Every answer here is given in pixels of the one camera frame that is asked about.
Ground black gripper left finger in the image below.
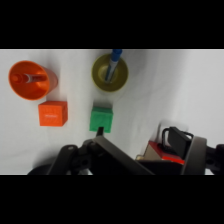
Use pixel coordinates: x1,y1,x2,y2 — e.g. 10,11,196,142
47,127,156,176

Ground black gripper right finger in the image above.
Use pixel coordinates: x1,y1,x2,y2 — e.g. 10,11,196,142
161,126,224,176

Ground green block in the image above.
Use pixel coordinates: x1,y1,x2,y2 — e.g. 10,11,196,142
88,105,114,134

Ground red block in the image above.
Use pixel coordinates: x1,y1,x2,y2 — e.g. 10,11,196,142
135,139,186,166

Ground orange block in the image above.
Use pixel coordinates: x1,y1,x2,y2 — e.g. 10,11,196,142
37,100,69,128

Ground yellow plastic cup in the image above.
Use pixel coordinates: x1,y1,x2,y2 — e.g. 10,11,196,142
91,53,130,93

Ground blue marker pen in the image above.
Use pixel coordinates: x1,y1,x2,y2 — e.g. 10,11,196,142
105,49,124,83

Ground orange plastic cup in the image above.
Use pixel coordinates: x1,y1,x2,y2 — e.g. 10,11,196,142
8,60,59,102

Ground orange white marker pen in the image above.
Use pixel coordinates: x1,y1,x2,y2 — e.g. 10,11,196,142
12,73,47,85

